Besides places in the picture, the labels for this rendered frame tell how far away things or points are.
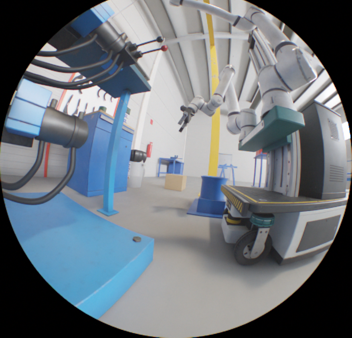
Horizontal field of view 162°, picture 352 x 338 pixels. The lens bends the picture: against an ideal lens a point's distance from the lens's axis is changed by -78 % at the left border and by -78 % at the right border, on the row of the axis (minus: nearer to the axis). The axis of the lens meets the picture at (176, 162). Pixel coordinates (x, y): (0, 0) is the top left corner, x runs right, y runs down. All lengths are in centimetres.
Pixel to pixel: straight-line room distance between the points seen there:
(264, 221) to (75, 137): 71
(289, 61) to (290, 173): 52
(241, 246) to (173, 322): 38
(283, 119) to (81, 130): 70
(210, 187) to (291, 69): 110
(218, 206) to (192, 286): 89
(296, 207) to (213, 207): 89
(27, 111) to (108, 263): 43
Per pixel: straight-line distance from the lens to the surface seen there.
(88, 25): 66
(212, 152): 224
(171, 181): 244
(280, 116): 53
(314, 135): 83
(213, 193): 121
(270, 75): 68
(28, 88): 39
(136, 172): 220
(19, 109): 37
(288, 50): 68
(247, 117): 104
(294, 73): 63
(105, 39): 67
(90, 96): 285
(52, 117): 41
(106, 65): 83
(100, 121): 145
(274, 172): 95
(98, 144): 143
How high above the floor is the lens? 40
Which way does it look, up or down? 4 degrees up
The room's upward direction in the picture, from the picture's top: 7 degrees clockwise
